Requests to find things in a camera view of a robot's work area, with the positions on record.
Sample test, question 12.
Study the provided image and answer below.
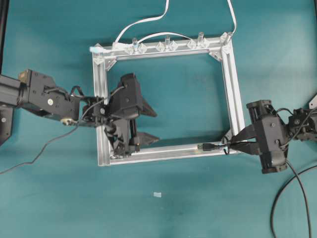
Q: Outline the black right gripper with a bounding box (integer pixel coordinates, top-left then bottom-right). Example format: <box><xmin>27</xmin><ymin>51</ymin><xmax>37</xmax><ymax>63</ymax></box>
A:
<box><xmin>230</xmin><ymin>100</ymin><xmax>288</xmax><ymax>174</ymax></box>

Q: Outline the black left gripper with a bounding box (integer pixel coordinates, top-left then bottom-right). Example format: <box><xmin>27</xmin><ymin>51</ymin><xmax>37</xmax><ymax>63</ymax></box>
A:
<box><xmin>95</xmin><ymin>97</ymin><xmax>159</xmax><ymax>157</ymax></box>

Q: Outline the black usb cable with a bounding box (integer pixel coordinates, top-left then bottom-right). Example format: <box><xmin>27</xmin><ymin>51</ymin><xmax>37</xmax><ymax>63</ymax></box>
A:
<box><xmin>197</xmin><ymin>142</ymin><xmax>317</xmax><ymax>238</ymax></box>

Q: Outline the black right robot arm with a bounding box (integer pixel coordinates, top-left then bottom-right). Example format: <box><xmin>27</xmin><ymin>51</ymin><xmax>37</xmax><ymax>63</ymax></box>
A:
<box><xmin>228</xmin><ymin>100</ymin><xmax>317</xmax><ymax>174</ymax></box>

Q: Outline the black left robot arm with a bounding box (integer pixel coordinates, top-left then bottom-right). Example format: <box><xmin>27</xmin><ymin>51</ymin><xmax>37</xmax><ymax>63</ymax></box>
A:
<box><xmin>0</xmin><ymin>69</ymin><xmax>159</xmax><ymax>156</ymax></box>

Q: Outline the clear peg left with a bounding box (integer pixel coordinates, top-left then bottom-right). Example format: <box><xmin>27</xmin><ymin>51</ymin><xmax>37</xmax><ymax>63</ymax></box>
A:
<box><xmin>132</xmin><ymin>37</ymin><xmax>139</xmax><ymax>52</ymax></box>

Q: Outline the clear peg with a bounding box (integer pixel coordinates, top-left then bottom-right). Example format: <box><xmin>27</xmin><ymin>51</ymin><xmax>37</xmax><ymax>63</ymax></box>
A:
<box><xmin>197</xmin><ymin>32</ymin><xmax>204</xmax><ymax>47</ymax></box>
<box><xmin>164</xmin><ymin>35</ymin><xmax>170</xmax><ymax>51</ymax></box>
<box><xmin>132</xmin><ymin>37</ymin><xmax>139</xmax><ymax>52</ymax></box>

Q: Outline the clear peg middle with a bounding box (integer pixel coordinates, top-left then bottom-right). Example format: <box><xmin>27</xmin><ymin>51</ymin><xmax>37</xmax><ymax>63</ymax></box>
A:
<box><xmin>164</xmin><ymin>35</ymin><xmax>170</xmax><ymax>51</ymax></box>

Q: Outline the clear peg right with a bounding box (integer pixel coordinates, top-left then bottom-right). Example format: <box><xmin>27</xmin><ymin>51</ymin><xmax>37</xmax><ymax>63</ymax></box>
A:
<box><xmin>197</xmin><ymin>32</ymin><xmax>204</xmax><ymax>47</ymax></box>

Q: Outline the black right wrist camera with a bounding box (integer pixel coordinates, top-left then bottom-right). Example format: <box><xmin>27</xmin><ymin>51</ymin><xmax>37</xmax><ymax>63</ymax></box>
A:
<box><xmin>255</xmin><ymin>115</ymin><xmax>287</xmax><ymax>154</ymax></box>

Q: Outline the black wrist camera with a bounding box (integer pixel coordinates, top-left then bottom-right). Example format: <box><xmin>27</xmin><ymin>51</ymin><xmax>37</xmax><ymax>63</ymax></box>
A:
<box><xmin>255</xmin><ymin>115</ymin><xmax>287</xmax><ymax>154</ymax></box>
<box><xmin>108</xmin><ymin>73</ymin><xmax>143</xmax><ymax>119</ymax></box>

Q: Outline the black string loop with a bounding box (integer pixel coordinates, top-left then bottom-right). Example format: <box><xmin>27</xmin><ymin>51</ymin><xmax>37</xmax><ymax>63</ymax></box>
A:
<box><xmin>220</xmin><ymin>135</ymin><xmax>232</xmax><ymax>156</ymax></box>

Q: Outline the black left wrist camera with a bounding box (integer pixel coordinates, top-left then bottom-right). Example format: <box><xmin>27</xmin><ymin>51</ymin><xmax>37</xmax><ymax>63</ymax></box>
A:
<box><xmin>108</xmin><ymin>73</ymin><xmax>143</xmax><ymax>119</ymax></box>

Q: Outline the white flat ribbon cable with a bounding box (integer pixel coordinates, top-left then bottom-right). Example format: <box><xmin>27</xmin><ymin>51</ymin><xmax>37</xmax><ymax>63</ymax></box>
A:
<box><xmin>90</xmin><ymin>0</ymin><xmax>238</xmax><ymax>54</ymax></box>

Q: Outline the silver aluminium extrusion frame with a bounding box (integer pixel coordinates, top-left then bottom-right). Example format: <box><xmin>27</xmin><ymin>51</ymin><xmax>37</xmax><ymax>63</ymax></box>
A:
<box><xmin>90</xmin><ymin>33</ymin><xmax>245</xmax><ymax>166</ymax></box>

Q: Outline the thin black left camera cable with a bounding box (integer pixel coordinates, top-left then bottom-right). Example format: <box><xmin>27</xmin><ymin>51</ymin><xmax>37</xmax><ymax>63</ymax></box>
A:
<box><xmin>0</xmin><ymin>84</ymin><xmax>127</xmax><ymax>176</ymax></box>

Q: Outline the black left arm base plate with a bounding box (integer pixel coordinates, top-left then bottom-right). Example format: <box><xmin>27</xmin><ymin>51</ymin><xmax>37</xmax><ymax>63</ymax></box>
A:
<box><xmin>0</xmin><ymin>106</ymin><xmax>14</xmax><ymax>145</ymax></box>

